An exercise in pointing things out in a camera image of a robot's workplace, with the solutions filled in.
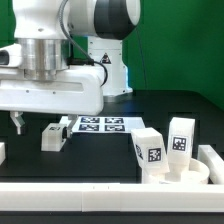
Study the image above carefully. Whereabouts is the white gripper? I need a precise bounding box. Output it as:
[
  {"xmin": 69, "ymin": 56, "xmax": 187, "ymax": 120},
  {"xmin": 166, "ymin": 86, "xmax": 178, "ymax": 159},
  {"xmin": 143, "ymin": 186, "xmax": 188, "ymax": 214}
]
[{"xmin": 0, "ymin": 44, "xmax": 103, "ymax": 139}]

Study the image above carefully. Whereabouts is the white round stool seat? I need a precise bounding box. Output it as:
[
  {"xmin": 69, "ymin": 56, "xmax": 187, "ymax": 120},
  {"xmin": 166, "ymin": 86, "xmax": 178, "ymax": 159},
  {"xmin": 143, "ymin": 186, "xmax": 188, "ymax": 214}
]
[{"xmin": 141, "ymin": 157, "xmax": 211, "ymax": 185}]

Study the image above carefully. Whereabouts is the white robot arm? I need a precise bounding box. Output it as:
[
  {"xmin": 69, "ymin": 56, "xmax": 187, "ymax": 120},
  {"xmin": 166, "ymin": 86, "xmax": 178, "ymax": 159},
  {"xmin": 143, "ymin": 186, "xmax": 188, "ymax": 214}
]
[{"xmin": 0, "ymin": 0, "xmax": 140, "ymax": 127}]

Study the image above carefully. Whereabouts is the paper sheet with tags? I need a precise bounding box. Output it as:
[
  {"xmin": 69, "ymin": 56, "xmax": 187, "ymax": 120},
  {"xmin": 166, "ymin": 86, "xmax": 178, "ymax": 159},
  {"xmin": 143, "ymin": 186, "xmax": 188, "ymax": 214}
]
[{"xmin": 59, "ymin": 115, "xmax": 146, "ymax": 135}]

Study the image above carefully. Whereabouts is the white block at left edge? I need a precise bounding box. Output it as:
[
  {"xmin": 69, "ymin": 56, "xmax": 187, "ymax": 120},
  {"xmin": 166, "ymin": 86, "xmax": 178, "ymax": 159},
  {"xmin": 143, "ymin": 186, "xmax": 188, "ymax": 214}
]
[{"xmin": 0, "ymin": 142, "xmax": 6, "ymax": 165}]

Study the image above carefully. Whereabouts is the white front fence rail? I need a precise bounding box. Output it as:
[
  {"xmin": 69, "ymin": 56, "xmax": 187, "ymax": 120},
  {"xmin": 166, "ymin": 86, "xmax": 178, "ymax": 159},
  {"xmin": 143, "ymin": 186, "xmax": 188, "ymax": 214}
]
[{"xmin": 0, "ymin": 183, "xmax": 224, "ymax": 212}]

